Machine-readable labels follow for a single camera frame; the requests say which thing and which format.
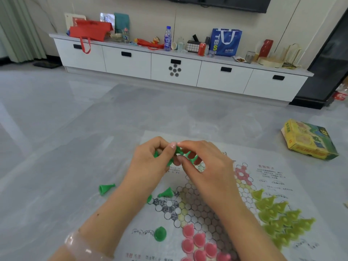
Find person's right hand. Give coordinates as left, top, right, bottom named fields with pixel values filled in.
left=174, top=140, right=247, bottom=219

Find person's left hand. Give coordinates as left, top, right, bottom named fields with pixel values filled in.
left=122, top=136, right=178, bottom=198

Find checkers board sheet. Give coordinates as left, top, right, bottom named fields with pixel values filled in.
left=113, top=130, right=340, bottom=261

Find group of pink game pieces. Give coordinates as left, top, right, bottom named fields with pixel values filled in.
left=181, top=224, right=232, bottom=261

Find yellow-green cone game pieces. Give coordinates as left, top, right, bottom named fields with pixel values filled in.
left=251, top=188, right=316, bottom=250

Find person's left forearm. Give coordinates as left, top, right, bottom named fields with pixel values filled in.
left=47, top=185, right=153, bottom=261

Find yellow green cardboard box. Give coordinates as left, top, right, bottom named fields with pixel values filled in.
left=281, top=119, right=340, bottom=161

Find white TV cabinet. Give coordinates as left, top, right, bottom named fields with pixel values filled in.
left=49, top=33, right=315, bottom=102

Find red folded umbrella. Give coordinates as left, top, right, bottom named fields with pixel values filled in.
left=134, top=38, right=165, bottom=50

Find blue-label water bottle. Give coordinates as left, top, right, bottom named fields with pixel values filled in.
left=164, top=26, right=172, bottom=51

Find round wooden box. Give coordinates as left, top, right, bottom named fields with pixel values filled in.
left=257, top=57, right=284, bottom=68

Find black white checkered box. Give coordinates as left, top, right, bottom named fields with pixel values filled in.
left=186, top=40, right=200, bottom=53

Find blue tote bag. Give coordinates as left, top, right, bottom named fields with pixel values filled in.
left=210, top=28, right=243, bottom=57

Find red vase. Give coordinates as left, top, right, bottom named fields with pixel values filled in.
left=258, top=39, right=274, bottom=58

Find black floor mat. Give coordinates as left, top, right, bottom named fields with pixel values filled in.
left=33, top=61, right=62, bottom=69

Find teal cloth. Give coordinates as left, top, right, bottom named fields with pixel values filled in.
left=114, top=12, right=130, bottom=34

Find red fabric bag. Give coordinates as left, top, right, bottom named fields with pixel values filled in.
left=69, top=20, right=114, bottom=54

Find black glass cabinet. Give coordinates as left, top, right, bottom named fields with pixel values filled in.
left=289, top=11, right=348, bottom=110

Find white printed card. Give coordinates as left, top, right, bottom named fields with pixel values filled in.
left=100, top=12, right=115, bottom=25

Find black television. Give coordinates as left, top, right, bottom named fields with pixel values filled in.
left=146, top=0, right=272, bottom=13

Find grey-green curtain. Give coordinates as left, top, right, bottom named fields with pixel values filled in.
left=0, top=0, right=47, bottom=64

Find pale pink jade bracelet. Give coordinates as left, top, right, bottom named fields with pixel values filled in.
left=64, top=231, right=113, bottom=261

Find gold wire rack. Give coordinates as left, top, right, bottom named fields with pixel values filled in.
left=281, top=43, right=305, bottom=70

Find beige picture frame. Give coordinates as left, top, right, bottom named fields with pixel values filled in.
left=64, top=12, right=87, bottom=32

